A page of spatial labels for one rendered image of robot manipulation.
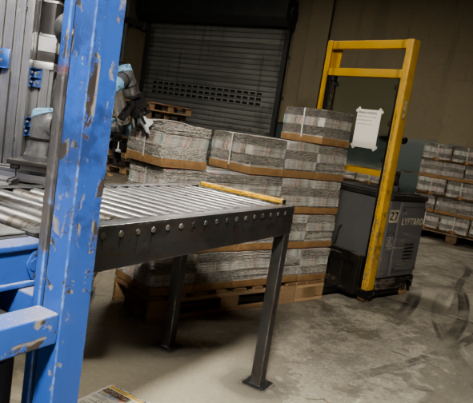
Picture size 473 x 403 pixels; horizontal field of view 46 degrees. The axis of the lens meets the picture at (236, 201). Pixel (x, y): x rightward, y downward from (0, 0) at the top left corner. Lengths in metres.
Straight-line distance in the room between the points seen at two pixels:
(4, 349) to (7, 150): 1.78
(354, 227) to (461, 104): 5.51
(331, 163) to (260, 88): 7.02
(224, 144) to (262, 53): 7.45
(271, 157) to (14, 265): 2.33
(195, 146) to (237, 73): 8.07
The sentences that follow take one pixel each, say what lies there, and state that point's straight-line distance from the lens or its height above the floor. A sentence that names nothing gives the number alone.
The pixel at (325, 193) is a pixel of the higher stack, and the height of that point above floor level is 0.74.
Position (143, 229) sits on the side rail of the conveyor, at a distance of 1.52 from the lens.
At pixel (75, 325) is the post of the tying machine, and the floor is 0.67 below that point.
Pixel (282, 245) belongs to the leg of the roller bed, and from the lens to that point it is 2.33.
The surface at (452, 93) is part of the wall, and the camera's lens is 9.54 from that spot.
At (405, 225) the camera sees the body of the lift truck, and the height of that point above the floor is 0.57.
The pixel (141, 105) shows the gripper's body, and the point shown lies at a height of 1.13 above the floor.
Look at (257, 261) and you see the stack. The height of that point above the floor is 0.31.
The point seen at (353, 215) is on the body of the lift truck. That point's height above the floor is 0.57.
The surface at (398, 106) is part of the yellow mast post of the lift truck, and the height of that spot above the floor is 1.39.
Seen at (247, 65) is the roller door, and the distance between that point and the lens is 10.86.
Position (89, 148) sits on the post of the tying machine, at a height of 1.01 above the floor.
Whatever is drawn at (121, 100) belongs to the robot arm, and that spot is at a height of 1.14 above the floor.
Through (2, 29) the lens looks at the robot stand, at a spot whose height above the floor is 1.36.
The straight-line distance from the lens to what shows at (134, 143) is 3.08.
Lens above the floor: 1.09
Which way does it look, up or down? 8 degrees down
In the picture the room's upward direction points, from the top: 9 degrees clockwise
